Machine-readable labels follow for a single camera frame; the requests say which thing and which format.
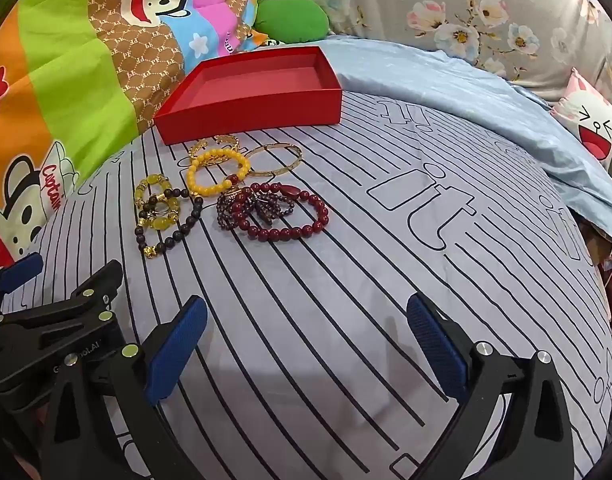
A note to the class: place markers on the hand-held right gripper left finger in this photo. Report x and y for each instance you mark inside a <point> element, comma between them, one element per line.
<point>176,355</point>

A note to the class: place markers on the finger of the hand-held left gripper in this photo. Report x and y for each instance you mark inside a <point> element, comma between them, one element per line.
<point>103,280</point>
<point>18,272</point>

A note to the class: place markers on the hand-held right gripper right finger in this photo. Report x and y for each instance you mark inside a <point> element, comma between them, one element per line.
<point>435,350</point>

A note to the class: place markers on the red cardboard box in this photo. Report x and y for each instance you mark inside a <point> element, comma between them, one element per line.
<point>246,110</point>

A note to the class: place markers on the thin gold bangle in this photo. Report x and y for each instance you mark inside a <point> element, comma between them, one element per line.
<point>297,160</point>

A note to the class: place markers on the grey striped bed sheet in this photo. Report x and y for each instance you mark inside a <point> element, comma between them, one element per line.
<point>336,285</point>

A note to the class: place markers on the colourful cartoon printed blanket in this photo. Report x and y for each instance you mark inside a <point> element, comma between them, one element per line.
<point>61,85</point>

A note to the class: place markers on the light blue blanket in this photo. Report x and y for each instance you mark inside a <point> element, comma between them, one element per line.
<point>460,90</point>

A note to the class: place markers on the white cartoon face pillow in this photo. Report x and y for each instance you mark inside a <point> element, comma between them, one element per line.
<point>590,120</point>

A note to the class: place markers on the green plush toy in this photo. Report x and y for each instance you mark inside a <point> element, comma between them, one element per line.
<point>291,20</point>

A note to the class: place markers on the grey floral bedding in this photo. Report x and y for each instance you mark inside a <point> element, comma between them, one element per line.
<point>435,0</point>

